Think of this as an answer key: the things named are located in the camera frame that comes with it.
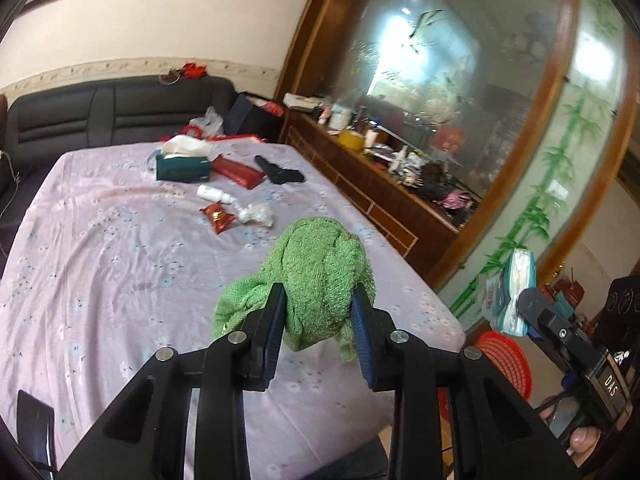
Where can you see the small white bottle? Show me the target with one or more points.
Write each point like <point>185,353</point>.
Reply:
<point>212,192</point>

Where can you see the person's right hand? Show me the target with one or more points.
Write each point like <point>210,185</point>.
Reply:
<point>582,440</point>

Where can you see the black handbag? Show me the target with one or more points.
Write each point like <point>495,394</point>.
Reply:
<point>435,177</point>

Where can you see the white plastic bag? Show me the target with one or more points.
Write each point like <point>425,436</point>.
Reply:
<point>210,120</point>

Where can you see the dark shopping bag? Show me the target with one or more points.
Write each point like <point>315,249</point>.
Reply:
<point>245,115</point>

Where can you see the flat white box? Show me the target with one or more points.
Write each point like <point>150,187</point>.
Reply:
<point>300,101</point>

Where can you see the green tissue box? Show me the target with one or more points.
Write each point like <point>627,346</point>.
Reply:
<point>182,170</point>

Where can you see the red plastic basket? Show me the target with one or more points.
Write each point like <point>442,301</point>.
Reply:
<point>505,365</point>

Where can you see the wooden cabinet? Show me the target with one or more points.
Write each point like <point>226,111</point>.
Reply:
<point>350,185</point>

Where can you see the crumpled clear plastic wrap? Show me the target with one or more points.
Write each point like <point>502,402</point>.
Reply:
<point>255,214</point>

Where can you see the black leather sofa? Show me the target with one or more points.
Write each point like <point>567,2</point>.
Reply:
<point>75,115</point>

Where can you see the red pouch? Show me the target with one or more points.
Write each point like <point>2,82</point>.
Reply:
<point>237,170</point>

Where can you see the black sock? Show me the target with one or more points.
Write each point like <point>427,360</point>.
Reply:
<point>277,172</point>

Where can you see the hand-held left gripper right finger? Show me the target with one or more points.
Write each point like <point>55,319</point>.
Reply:
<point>362,345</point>

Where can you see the pink umbrella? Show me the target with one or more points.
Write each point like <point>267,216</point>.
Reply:
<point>455,200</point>

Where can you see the red knot ornament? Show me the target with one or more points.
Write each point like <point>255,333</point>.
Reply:
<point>195,70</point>

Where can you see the etched glass partition wooden frame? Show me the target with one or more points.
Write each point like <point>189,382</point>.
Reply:
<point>475,60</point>

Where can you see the red paper decoration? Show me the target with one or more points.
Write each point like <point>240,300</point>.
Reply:
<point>448,141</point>

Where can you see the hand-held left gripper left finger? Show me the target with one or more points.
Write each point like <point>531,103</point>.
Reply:
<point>272,330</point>

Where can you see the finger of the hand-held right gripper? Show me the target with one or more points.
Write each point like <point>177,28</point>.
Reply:
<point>565,335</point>

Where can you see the green towel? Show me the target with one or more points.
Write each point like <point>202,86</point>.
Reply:
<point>315,270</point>

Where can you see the teal white tissue pack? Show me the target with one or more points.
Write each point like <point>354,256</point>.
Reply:
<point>510,290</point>

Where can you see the red snack wrapper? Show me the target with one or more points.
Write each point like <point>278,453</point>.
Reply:
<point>218,217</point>

